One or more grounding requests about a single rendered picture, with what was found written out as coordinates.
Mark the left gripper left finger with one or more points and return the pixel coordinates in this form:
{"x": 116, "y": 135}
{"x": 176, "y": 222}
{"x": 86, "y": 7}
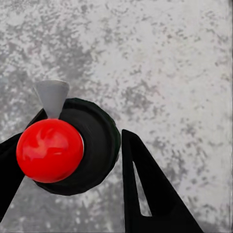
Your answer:
{"x": 11, "y": 175}

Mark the insectifuge atomizer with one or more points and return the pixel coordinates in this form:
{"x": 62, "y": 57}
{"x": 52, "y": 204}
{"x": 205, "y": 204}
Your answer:
{"x": 71, "y": 145}

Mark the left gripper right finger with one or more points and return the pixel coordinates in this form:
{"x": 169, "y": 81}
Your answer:
{"x": 169, "y": 213}

